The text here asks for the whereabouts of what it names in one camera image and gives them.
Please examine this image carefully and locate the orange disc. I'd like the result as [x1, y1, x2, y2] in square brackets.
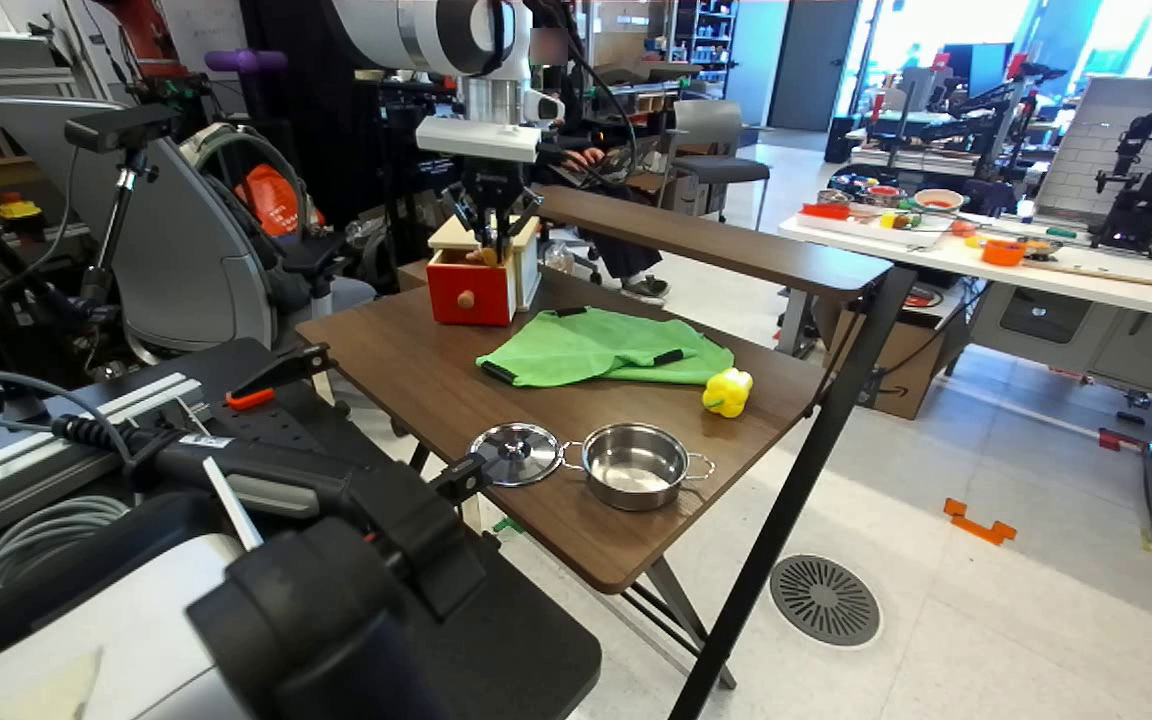
[233, 162, 308, 244]

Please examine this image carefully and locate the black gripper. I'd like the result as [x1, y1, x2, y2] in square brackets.
[450, 156, 542, 264]

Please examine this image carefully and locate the brown table with black legs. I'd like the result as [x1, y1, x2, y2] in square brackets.
[296, 181, 919, 720]

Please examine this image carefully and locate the white work table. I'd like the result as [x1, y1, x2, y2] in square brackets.
[781, 194, 1152, 563]

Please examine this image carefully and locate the purple cylinder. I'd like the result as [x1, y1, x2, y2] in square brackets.
[204, 48, 293, 79]

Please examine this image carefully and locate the round floor drain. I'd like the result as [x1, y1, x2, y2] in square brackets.
[769, 552, 884, 650]

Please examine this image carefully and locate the yellow plushy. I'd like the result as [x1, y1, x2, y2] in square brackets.
[702, 364, 757, 422]

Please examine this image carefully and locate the wooden drawer box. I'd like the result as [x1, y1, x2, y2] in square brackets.
[421, 206, 543, 333]

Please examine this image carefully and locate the white perforated board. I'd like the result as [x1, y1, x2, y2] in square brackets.
[1032, 71, 1152, 244]

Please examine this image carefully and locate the seated person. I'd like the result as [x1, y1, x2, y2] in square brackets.
[529, 20, 679, 305]

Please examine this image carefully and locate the orange floor marker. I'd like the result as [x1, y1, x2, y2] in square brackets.
[940, 497, 1020, 552]

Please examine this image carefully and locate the steel pot lid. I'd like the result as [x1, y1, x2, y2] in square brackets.
[465, 418, 567, 491]

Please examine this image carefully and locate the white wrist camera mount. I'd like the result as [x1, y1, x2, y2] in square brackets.
[412, 110, 550, 167]

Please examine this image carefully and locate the steel pot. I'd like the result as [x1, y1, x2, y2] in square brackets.
[557, 418, 719, 517]

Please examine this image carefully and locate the grey machine panel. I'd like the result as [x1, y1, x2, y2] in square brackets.
[104, 130, 287, 358]

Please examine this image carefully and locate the cardboard box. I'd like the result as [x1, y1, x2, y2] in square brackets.
[854, 276, 987, 422]

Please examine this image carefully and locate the red drawer with knob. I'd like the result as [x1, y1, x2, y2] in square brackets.
[423, 260, 516, 333]

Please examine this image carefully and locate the orange clip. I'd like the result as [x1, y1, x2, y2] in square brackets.
[220, 385, 280, 415]

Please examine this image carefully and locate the aluminium rail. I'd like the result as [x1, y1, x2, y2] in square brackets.
[0, 366, 209, 563]

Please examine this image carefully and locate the green cloth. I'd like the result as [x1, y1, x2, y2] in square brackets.
[474, 305, 741, 391]

